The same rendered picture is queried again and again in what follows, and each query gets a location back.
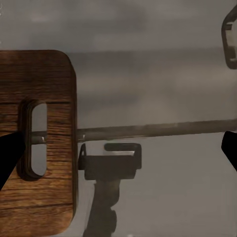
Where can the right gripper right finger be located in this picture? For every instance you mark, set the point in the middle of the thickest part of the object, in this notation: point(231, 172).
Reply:
point(229, 147)

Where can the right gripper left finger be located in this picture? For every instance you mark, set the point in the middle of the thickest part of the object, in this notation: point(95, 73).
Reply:
point(12, 146)

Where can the cutting board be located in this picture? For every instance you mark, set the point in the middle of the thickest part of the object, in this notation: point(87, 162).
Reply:
point(45, 206)

